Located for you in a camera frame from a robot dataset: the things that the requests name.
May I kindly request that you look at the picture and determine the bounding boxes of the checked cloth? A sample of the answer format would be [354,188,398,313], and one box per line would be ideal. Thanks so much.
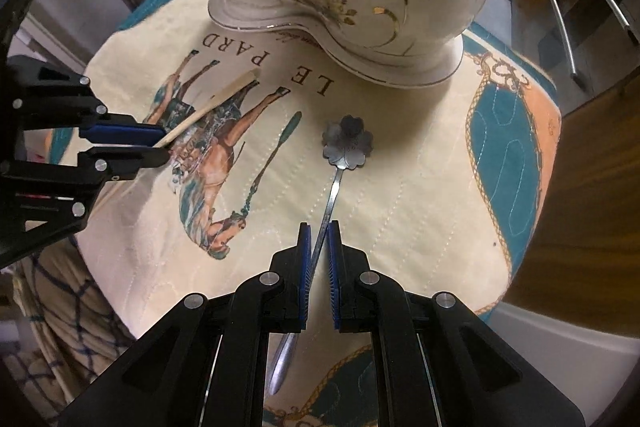
[0,237,137,427]

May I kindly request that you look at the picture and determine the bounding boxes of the printed horse tablecloth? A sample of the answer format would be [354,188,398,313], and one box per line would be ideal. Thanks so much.
[45,0,564,427]

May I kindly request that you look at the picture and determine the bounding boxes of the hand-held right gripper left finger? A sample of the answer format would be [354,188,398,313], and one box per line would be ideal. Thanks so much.
[57,222,313,427]

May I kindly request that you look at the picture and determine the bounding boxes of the built-in steel oven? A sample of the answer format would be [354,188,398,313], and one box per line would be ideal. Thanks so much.
[515,0,640,108]

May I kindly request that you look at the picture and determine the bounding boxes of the wooden chopstick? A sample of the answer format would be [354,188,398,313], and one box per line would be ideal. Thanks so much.
[157,68,262,148]

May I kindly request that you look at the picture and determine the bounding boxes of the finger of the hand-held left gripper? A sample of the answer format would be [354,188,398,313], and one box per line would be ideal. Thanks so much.
[7,54,168,146]
[0,146,173,269]

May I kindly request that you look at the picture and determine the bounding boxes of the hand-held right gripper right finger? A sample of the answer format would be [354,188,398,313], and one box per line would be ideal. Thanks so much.
[326,219,587,427]

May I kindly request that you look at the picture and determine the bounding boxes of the flower-shaped metal spoon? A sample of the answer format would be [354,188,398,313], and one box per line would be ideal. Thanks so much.
[267,114,375,398]

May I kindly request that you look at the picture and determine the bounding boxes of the wooden cabinet panel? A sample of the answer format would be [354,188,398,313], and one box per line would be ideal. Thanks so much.
[500,0,640,310]

